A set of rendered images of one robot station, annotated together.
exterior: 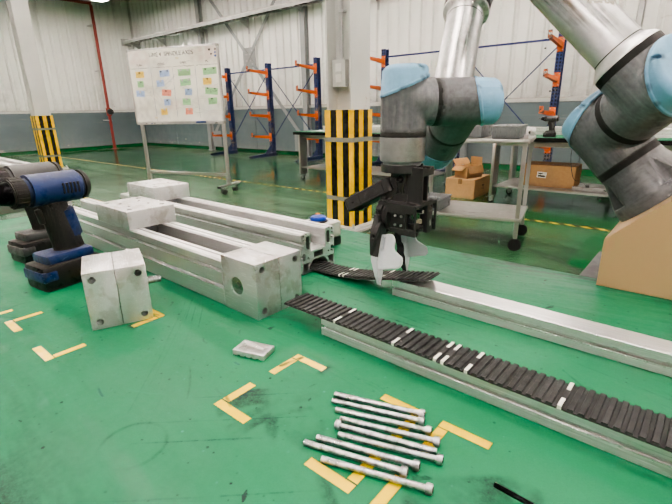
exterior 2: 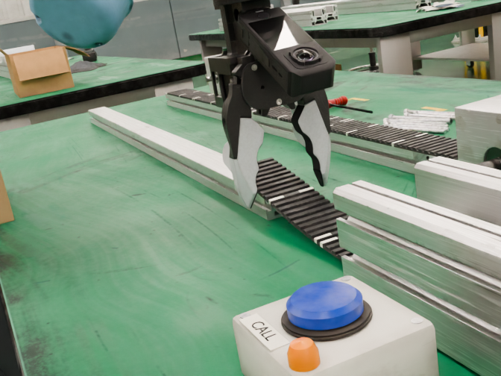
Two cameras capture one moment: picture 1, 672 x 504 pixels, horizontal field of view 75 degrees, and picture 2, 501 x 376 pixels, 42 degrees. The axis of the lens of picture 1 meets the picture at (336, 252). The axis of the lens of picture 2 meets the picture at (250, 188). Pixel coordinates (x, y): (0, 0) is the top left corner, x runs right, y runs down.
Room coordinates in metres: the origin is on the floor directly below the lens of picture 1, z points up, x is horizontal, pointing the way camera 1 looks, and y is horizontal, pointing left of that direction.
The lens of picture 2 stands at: (1.35, 0.16, 1.01)
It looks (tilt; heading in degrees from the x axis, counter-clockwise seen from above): 16 degrees down; 207
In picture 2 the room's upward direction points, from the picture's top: 10 degrees counter-clockwise
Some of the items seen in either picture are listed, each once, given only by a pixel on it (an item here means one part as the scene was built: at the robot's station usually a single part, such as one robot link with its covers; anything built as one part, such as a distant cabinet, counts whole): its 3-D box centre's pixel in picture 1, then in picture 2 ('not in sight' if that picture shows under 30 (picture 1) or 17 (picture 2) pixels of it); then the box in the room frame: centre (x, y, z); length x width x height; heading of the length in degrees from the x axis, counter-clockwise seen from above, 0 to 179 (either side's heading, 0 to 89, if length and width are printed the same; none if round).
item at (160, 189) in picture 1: (158, 194); not in sight; (1.31, 0.53, 0.87); 0.16 x 0.11 x 0.07; 49
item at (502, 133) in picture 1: (466, 179); not in sight; (3.79, -1.13, 0.50); 1.03 x 0.55 x 1.01; 62
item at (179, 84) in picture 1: (181, 122); not in sight; (6.50, 2.16, 0.97); 1.51 x 0.50 x 1.95; 70
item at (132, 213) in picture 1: (136, 217); not in sight; (1.00, 0.46, 0.87); 0.16 x 0.11 x 0.07; 49
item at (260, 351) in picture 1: (253, 350); not in sight; (0.54, 0.12, 0.78); 0.05 x 0.03 x 0.01; 67
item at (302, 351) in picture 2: not in sight; (303, 351); (1.10, 0.04, 0.85); 0.02 x 0.02 x 0.01
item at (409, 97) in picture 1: (406, 101); not in sight; (0.75, -0.12, 1.11); 0.09 x 0.08 x 0.11; 94
